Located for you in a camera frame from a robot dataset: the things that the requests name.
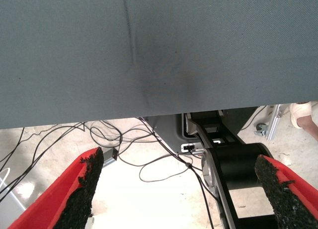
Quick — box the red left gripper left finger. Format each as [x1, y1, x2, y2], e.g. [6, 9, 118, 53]
[8, 147, 104, 229]

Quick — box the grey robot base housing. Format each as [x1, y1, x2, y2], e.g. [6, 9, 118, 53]
[143, 106, 259, 155]

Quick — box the bare person leg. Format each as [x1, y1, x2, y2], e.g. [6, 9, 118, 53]
[297, 114, 318, 142]

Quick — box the thin black floor cable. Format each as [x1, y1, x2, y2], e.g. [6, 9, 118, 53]
[185, 149, 216, 229]
[118, 152, 192, 183]
[0, 121, 86, 203]
[88, 118, 162, 144]

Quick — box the thin white cable loop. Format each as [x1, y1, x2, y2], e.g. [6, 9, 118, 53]
[0, 167, 12, 190]

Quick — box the light grey box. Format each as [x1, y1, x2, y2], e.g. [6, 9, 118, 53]
[0, 178, 27, 229]

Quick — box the small grey adapter box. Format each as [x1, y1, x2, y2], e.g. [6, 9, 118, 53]
[102, 147, 119, 168]

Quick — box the dark grey table cloth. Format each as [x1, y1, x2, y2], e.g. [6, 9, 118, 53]
[0, 0, 318, 129]

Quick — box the white shoe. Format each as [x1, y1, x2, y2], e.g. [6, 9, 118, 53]
[289, 101, 313, 129]

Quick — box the grey caster wheel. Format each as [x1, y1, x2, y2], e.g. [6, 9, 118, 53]
[254, 123, 269, 137]

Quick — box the small white box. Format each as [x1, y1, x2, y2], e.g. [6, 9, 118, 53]
[85, 215, 96, 229]

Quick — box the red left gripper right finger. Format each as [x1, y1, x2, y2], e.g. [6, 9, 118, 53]
[254, 154, 318, 229]

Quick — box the aluminium profile bar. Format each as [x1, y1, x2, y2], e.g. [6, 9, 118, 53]
[266, 104, 284, 141]

